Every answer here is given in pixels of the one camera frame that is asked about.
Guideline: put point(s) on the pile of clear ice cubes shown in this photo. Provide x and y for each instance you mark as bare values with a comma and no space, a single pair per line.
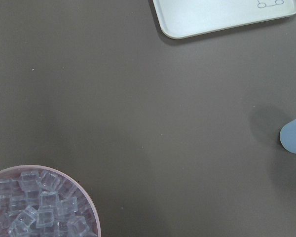
42,203

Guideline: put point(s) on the light blue cup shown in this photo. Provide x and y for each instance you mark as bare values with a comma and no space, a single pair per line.
288,136

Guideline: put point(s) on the cream rabbit tray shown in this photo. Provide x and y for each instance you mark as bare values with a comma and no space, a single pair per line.
180,19

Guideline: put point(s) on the pink bowl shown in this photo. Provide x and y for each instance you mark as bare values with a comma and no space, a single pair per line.
16,170

